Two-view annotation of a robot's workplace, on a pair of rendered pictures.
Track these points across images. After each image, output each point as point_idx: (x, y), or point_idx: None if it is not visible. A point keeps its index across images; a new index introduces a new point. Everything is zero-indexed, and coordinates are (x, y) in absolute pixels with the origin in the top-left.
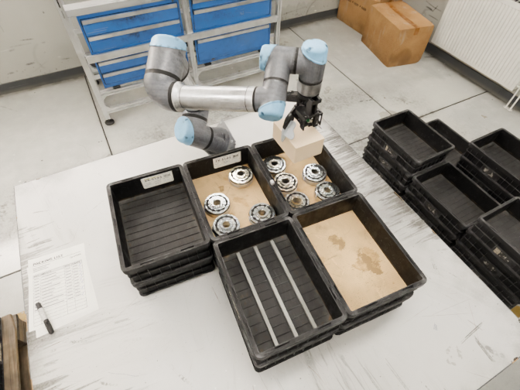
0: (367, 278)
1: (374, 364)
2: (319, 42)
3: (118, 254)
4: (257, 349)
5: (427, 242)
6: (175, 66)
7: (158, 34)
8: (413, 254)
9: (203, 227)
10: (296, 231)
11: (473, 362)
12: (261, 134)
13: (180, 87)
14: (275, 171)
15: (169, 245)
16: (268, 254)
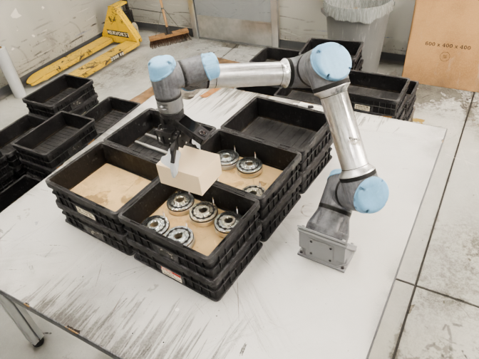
0: (95, 189)
1: None
2: (157, 62)
3: None
4: (151, 109)
5: (36, 288)
6: (302, 60)
7: (334, 43)
8: (53, 268)
9: (232, 130)
10: (160, 159)
11: (8, 217)
12: (309, 315)
13: (281, 62)
14: (221, 214)
15: (258, 136)
16: None
